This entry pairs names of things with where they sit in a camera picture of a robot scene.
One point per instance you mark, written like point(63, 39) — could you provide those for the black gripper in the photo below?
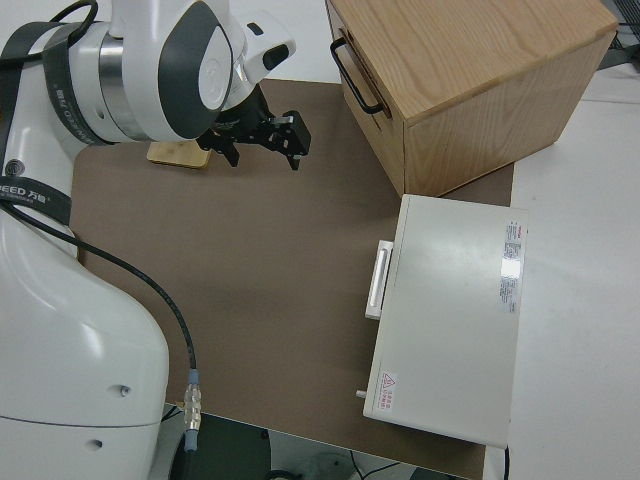
point(250, 127)

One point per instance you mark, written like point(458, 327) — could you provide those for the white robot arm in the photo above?
point(75, 350)

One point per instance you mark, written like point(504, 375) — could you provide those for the wooden mug tree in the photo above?
point(177, 154)

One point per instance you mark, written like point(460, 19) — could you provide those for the brown table mat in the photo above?
point(250, 250)

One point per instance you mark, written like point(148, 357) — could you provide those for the wooden drawer cabinet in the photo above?
point(475, 75)

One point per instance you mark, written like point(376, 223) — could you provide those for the white toaster oven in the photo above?
point(450, 310)

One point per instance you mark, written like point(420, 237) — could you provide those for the black robot mount plate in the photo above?
point(225, 450)

